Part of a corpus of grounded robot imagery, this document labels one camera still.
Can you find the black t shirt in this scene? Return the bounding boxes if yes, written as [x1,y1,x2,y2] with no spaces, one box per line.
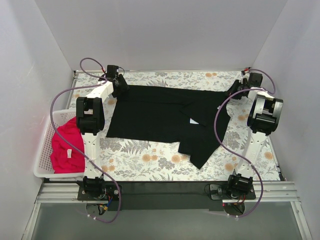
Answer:
[106,85,230,169]

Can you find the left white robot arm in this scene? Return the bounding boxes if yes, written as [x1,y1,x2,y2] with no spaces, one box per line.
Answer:
[76,65,129,200]

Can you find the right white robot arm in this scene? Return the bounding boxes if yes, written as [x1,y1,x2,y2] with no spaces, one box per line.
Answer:
[226,69,284,199]

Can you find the floral table cloth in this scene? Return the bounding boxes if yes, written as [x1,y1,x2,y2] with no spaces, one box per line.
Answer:
[71,71,281,182]

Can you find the red t shirt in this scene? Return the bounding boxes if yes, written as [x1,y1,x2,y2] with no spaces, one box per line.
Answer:
[50,117,85,174]

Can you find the white plastic laundry basket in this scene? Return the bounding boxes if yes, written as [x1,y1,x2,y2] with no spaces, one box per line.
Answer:
[33,109,100,180]

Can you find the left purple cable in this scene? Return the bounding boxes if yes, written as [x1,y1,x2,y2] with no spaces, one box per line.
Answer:
[50,57,123,223]

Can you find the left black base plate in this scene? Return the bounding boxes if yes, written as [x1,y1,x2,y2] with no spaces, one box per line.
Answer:
[76,184,122,216]

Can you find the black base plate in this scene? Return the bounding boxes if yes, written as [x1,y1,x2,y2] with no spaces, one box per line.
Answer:
[204,183,257,218]
[76,184,122,216]

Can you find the aluminium frame rail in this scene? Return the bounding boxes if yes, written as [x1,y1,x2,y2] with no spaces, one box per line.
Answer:
[36,181,300,203]

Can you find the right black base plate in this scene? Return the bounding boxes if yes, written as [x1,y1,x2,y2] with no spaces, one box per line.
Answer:
[204,183,257,218]

